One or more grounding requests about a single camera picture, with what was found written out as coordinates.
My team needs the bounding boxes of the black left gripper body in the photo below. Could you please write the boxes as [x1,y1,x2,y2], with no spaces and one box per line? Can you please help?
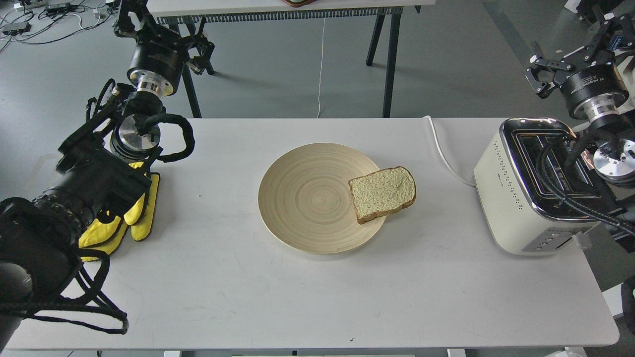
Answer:
[127,30,189,97]

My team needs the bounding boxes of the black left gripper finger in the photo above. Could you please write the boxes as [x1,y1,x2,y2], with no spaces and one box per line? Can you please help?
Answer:
[175,18,215,75]
[113,0,149,39]

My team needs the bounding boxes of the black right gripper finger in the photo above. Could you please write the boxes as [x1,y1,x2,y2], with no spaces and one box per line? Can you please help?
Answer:
[576,0,635,65]
[525,42,581,99]

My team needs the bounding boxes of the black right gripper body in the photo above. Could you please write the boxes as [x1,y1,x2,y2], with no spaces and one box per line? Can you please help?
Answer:
[560,64,629,120]

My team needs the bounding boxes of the slice of bread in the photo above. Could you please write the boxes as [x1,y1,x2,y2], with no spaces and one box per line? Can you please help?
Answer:
[348,166,417,224]

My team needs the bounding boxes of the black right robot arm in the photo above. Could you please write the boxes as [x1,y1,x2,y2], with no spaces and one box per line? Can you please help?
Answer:
[525,4,634,253]

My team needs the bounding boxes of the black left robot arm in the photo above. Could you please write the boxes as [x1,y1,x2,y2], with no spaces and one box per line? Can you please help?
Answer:
[0,0,215,346]

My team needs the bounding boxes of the cream chrome toaster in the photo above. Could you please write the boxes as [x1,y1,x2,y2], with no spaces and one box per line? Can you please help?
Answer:
[474,118,609,256]

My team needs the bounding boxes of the white background table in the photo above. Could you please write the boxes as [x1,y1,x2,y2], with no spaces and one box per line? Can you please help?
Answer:
[147,0,436,118]

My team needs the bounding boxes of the brown object on table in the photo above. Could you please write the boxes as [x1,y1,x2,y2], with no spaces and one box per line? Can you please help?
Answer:
[283,0,315,7]

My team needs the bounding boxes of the round bamboo plate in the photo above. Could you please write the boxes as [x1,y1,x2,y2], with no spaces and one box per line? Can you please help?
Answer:
[257,143,386,255]

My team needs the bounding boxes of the yellow cloth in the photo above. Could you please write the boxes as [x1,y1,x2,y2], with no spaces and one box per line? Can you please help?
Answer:
[78,171,161,255]

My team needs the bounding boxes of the black cables on floor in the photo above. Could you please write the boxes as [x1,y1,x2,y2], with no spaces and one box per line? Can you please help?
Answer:
[0,0,120,53]

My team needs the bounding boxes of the white toaster power cable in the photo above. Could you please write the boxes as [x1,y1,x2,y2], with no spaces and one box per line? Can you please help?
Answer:
[422,115,477,188]

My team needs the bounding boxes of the thin white hanging cable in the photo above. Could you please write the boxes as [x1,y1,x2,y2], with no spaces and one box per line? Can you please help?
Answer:
[317,18,327,119]

